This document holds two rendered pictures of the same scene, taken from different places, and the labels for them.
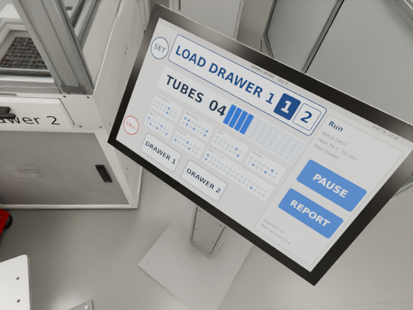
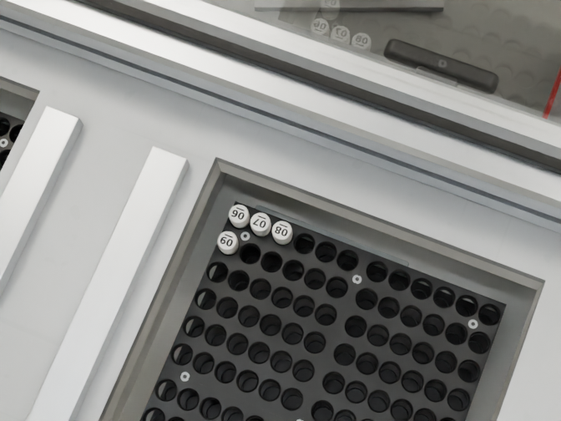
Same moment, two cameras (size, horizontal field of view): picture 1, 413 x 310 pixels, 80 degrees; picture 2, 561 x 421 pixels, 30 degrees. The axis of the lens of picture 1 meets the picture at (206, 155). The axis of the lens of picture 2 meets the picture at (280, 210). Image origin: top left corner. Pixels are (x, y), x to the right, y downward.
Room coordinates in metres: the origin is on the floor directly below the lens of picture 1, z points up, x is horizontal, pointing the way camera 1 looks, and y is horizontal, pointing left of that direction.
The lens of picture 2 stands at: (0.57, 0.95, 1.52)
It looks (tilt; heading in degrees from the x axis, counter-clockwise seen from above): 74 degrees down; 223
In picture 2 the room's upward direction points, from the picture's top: 11 degrees counter-clockwise
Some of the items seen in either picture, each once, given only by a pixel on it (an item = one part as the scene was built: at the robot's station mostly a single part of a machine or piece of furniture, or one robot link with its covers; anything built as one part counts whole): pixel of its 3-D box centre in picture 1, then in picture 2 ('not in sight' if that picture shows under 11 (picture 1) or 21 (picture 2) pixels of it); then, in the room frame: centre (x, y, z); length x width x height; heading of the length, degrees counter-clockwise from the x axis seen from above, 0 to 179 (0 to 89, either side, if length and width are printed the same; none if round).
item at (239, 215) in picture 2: not in sight; (241, 223); (0.46, 0.81, 0.89); 0.01 x 0.01 x 0.05
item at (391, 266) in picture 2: not in sight; (362, 266); (0.44, 0.89, 0.90); 0.18 x 0.02 x 0.01; 100
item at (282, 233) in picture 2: not in sight; (283, 239); (0.45, 0.84, 0.89); 0.01 x 0.01 x 0.05
